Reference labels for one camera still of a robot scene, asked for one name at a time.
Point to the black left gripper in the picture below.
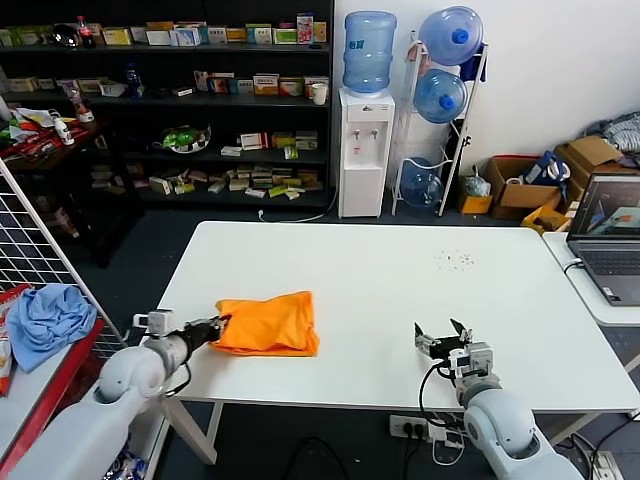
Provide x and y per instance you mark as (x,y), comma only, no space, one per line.
(202,331)

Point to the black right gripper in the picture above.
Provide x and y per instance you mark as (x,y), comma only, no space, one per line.
(447,348)

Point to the orange t-shirt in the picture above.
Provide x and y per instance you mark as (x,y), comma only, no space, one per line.
(270,325)

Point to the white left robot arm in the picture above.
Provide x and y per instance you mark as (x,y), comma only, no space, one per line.
(125,370)

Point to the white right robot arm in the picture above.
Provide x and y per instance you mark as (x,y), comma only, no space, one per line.
(500,430)

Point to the pile of grey blue clothes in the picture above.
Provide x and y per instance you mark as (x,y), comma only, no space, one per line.
(626,134)

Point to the white power strip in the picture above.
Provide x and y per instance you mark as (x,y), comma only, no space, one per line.
(407,427)
(608,462)

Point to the white table leg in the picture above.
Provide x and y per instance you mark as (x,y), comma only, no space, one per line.
(216,420)

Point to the small yellow box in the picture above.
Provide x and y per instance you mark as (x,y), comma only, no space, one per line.
(476,204)

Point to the yellow open crate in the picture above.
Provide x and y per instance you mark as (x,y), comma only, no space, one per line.
(533,219)

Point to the clear plastic bag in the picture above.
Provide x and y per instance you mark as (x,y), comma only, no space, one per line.
(478,187)

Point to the red metal shelf rack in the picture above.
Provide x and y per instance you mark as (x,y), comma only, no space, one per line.
(75,363)

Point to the open cardboard box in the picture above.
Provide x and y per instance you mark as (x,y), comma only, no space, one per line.
(521,194)

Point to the white metal jug rack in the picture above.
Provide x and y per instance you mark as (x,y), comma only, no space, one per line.
(451,174)

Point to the flat white medicine box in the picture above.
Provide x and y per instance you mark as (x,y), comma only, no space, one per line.
(232,151)
(184,91)

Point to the white tape roll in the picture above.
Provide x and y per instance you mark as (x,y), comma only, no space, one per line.
(507,180)

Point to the light blue crumpled garment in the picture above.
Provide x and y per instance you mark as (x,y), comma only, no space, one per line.
(50,320)

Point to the blue white plastic package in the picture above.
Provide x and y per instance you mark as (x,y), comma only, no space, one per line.
(127,465)

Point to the white water dispenser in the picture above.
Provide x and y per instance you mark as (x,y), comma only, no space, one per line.
(361,179)

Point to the small green medicine box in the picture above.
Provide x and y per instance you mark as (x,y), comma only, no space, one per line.
(292,152)

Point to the white red medicine box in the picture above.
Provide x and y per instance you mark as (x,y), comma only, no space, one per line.
(256,140)

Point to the grey laptop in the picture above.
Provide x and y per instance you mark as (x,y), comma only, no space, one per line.
(610,260)

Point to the basket of green packets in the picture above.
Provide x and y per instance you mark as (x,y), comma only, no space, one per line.
(183,139)

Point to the blue white bag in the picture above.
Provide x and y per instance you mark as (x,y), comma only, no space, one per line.
(538,172)

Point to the yellow green medicine box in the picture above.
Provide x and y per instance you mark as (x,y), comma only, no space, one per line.
(284,138)

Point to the orange white snack bag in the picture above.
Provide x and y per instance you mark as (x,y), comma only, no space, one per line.
(12,297)

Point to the dark wooden side table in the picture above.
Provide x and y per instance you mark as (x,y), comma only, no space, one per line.
(88,137)

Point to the red orange medicine box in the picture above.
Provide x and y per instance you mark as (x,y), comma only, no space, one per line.
(221,84)

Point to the brown cardboard box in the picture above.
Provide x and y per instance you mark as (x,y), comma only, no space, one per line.
(591,149)

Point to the yellow orange medicine box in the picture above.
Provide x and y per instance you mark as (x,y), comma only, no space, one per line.
(267,84)

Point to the white pink medicine box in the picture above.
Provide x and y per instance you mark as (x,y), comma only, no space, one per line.
(202,81)

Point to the orange white medicine box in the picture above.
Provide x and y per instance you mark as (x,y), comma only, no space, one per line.
(292,86)

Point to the white bottle green label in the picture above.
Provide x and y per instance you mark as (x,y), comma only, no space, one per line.
(66,133)

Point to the white paper cup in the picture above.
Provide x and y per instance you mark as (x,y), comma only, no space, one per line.
(320,94)

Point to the blue drink bottle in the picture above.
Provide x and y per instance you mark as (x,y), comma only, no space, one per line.
(133,84)

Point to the clear bottle pink label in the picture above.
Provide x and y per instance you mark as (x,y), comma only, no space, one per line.
(83,109)

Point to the open white box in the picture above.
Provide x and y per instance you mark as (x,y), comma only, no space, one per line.
(113,88)

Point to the red snack packets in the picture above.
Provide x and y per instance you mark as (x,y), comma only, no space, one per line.
(30,147)

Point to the black shelving unit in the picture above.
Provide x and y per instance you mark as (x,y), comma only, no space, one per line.
(151,64)

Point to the dark blue hanging cloth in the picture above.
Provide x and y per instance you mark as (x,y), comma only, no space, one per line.
(471,67)

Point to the colourful snack packets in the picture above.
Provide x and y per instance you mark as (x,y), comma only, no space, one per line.
(31,119)

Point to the flat yellow medicine box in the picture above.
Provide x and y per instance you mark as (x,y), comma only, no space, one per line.
(237,34)

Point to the blue white medicine box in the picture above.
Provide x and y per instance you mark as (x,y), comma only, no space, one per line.
(186,35)

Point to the blue water jug with label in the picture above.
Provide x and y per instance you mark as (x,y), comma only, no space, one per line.
(369,54)

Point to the pale yellow medicine box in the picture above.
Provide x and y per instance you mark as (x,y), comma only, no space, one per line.
(23,84)

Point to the cola bottle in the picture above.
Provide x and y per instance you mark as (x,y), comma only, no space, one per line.
(87,37)

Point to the shiny metal bowl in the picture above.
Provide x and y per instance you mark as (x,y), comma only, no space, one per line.
(66,34)

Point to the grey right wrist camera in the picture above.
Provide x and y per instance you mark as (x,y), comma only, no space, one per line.
(477,357)

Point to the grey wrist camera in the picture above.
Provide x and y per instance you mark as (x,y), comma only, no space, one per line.
(160,322)
(477,357)

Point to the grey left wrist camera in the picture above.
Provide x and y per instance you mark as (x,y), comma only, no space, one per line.
(160,322)

